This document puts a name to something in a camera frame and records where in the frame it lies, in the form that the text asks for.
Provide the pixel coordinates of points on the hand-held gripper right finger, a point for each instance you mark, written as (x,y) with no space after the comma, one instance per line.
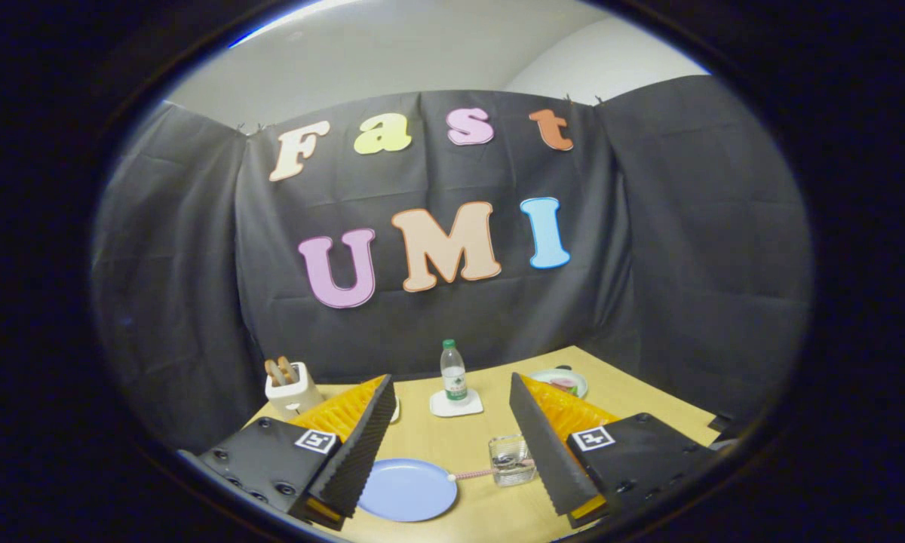
(547,452)

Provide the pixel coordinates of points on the black backdrop cloth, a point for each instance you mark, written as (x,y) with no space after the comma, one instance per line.
(648,264)

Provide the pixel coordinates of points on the clear plastic water bottle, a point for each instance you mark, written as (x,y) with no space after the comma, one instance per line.
(454,373)

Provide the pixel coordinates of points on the brown bread slice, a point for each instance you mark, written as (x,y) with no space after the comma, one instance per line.
(274,373)
(288,369)

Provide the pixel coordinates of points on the white divided dish with grains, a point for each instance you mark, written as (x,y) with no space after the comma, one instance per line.
(396,409)

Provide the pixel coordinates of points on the reddish meat food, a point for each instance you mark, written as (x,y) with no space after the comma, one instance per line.
(564,384)

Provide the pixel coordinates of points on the blue round plate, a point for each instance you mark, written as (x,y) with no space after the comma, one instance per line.
(407,490)

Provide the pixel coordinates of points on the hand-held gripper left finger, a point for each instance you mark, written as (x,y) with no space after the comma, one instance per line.
(358,452)

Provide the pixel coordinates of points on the cream toaster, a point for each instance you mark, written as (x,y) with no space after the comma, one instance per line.
(290,397)

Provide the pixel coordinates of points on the white square coaster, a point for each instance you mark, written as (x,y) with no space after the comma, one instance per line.
(452,408)

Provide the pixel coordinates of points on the small pale green plate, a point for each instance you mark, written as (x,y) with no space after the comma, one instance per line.
(543,375)

